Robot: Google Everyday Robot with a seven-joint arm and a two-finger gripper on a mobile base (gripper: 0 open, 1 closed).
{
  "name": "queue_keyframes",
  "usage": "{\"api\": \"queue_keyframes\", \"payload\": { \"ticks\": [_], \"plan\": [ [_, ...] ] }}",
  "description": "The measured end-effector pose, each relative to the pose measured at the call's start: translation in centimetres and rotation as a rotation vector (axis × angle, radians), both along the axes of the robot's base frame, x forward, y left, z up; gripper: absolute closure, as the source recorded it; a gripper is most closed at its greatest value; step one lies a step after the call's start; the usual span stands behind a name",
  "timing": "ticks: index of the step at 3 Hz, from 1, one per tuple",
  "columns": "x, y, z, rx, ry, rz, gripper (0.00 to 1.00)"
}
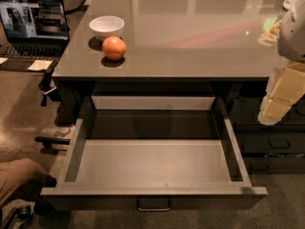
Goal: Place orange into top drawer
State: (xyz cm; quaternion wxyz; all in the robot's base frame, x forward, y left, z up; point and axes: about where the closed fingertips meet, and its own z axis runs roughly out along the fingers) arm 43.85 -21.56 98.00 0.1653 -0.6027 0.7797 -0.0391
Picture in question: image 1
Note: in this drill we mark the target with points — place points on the open grey top drawer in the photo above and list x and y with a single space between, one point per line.
124 148

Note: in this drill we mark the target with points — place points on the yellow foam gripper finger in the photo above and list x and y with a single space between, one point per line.
285 87

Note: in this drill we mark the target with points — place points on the white ceramic bowl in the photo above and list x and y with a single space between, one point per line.
106 26

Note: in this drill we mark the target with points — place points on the black office chair base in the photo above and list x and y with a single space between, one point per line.
58 132

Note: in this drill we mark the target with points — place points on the dark lower drawer cabinet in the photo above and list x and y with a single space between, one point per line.
277 149

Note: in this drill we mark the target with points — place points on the white paper note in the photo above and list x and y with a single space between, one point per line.
39 65

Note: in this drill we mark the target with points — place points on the open black laptop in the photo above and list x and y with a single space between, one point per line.
35 30

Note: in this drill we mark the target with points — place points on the person's brown trouser leg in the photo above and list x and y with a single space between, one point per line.
22 179

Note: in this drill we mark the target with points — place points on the orange fruit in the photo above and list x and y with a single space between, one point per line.
114 48

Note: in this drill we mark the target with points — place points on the metal drawer handle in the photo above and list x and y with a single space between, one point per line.
153 205

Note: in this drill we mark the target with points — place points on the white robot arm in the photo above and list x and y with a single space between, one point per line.
291 34

